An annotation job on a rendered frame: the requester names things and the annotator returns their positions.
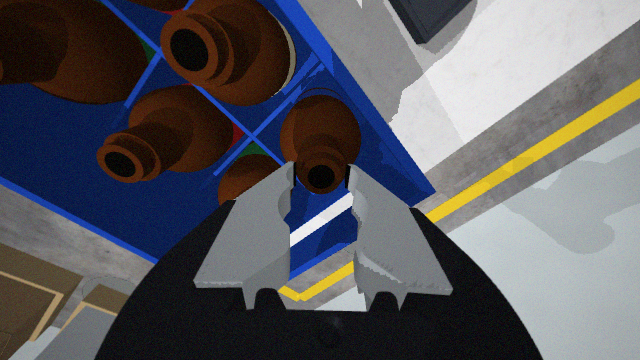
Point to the brown bottle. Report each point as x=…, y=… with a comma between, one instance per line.
x=176, y=128
x=165, y=6
x=253, y=165
x=75, y=50
x=242, y=56
x=321, y=134

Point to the dark blue box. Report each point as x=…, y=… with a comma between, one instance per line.
x=48, y=148

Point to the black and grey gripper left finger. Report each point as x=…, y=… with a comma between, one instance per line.
x=216, y=269

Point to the dark grey square tray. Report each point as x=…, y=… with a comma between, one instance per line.
x=433, y=14

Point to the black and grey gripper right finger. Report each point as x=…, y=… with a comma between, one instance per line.
x=401, y=251

